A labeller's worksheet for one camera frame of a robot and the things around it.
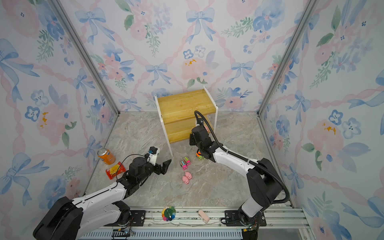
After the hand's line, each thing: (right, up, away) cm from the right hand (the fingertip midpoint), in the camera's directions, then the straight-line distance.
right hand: (194, 132), depth 87 cm
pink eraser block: (+6, -42, -14) cm, 45 cm away
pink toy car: (-6, -21, +3) cm, 22 cm away
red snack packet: (-46, -22, 0) cm, 51 cm away
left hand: (-17, -13, -4) cm, 22 cm away
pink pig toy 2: (-5, -28, -2) cm, 28 cm away
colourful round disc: (-13, -41, -12) cm, 44 cm away
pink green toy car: (-4, -18, +4) cm, 19 cm away
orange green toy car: (+3, -15, +6) cm, 17 cm away
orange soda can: (-50, -14, -2) cm, 52 cm away
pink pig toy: (-3, -25, -1) cm, 25 cm away
